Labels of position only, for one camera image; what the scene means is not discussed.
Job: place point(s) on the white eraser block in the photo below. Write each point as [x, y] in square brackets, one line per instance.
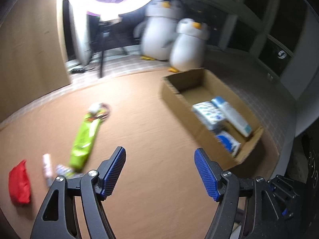
[94, 109]

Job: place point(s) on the blue white small packet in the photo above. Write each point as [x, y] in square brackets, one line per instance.
[229, 142]

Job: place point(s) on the small penguin plush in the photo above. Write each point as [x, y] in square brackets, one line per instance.
[189, 45]

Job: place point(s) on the black tripod stand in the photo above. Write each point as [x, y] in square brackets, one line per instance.
[106, 34]

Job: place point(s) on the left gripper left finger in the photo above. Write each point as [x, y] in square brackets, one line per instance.
[57, 217]

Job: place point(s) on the patterned small case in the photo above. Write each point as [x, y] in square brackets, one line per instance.
[65, 171]

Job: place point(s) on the patterned tissue pack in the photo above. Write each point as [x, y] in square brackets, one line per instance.
[209, 115]

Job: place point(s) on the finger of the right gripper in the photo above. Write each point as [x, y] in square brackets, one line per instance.
[288, 194]

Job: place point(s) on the black power strip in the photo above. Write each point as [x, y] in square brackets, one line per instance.
[77, 70]

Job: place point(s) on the white blue sunscreen bottle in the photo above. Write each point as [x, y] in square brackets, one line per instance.
[232, 116]

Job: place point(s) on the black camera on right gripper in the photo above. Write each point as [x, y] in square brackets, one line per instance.
[312, 178]

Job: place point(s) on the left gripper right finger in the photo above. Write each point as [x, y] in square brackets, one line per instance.
[250, 200]

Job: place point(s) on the pink small bottle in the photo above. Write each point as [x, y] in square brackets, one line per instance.
[47, 169]

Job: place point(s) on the green tube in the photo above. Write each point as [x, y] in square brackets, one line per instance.
[84, 141]

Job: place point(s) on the cardboard box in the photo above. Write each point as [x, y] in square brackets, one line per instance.
[182, 90]

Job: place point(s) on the light wood cabinet panel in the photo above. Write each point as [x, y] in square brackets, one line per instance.
[33, 52]

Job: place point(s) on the large penguin plush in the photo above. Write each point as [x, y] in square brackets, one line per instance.
[158, 30]

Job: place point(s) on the red pouch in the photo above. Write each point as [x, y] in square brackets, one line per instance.
[19, 185]

